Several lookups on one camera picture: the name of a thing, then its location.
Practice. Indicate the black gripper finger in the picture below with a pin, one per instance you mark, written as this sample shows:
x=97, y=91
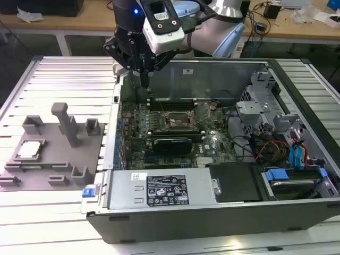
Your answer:
x=164, y=59
x=122, y=57

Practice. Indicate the black RAM slot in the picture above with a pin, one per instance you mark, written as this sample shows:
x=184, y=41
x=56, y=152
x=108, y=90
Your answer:
x=172, y=101
x=172, y=98
x=176, y=135
x=175, y=131
x=172, y=105
x=172, y=108

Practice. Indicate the crumpled white paper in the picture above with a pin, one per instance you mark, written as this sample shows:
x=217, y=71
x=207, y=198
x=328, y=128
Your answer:
x=29, y=16

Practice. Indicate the round coin battery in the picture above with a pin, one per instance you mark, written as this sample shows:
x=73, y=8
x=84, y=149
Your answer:
x=213, y=106

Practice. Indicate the grey parts rack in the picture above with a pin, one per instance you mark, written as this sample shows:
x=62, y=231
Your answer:
x=66, y=159

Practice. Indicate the green RAM stick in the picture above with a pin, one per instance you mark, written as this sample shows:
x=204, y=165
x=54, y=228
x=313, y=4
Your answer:
x=49, y=166

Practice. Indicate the grey power supply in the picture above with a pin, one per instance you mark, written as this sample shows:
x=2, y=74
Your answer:
x=127, y=191

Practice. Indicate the black graphics card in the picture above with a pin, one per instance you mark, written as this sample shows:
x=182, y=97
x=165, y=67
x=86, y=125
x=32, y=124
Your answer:
x=172, y=146

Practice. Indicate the hard disk in blue carrier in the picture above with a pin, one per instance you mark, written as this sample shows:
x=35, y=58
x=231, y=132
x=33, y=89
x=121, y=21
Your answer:
x=292, y=188

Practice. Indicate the clear plastic bag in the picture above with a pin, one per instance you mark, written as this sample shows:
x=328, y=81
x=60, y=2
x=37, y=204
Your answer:
x=302, y=14

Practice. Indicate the grey flat device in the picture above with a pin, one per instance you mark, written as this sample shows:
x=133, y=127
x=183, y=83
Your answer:
x=296, y=2

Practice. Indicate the black plastic shroud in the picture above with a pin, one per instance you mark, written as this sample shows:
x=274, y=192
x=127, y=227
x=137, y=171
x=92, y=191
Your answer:
x=233, y=183

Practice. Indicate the black PC case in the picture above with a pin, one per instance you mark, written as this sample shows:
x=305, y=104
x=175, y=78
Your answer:
x=186, y=225

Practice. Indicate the small black box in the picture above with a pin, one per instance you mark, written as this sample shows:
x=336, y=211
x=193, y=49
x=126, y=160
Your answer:
x=272, y=11

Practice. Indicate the blue expansion slot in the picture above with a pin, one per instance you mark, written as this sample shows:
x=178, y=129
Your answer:
x=151, y=159

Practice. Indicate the large black box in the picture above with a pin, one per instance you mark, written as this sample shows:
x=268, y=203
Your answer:
x=40, y=6

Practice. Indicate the small black transformer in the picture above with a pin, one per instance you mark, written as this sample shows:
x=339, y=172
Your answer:
x=261, y=27

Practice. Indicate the thin metal locking lever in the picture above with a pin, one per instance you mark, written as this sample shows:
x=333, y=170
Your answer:
x=160, y=105
x=199, y=122

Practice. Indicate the silver chipset heatsink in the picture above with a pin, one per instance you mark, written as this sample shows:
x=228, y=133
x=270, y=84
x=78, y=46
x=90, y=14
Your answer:
x=204, y=162

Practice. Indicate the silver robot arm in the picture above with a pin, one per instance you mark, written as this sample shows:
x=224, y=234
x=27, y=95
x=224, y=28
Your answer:
x=204, y=40

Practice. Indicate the green motherboard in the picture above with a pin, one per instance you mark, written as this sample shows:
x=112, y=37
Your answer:
x=217, y=148

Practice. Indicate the wooden desk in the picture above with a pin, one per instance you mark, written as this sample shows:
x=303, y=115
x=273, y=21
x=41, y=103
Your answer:
x=66, y=24
x=292, y=30

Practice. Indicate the silver CPU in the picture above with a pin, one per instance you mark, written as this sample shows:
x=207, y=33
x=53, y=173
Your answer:
x=29, y=148

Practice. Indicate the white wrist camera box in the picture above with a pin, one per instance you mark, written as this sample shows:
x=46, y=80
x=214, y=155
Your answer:
x=164, y=40

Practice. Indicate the grey metal drive cage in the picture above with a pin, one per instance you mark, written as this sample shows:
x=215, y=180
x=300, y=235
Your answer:
x=261, y=106

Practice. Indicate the blue box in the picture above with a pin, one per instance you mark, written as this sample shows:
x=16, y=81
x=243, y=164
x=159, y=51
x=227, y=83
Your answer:
x=334, y=4

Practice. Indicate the CPU socket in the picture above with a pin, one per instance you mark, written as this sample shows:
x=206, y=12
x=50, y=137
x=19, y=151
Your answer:
x=179, y=120

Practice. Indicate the blue case latch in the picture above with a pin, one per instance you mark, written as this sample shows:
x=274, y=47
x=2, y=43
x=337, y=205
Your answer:
x=88, y=192

